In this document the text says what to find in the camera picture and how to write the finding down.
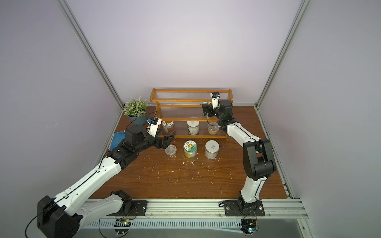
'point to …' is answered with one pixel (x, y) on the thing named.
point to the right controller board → (248, 226)
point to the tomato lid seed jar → (168, 127)
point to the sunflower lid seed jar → (190, 148)
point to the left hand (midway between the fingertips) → (169, 132)
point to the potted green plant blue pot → (136, 110)
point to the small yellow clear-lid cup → (213, 128)
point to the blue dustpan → (116, 139)
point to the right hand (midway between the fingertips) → (210, 100)
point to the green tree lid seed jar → (207, 103)
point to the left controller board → (122, 226)
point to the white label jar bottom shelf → (193, 127)
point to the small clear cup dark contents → (171, 150)
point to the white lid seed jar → (212, 149)
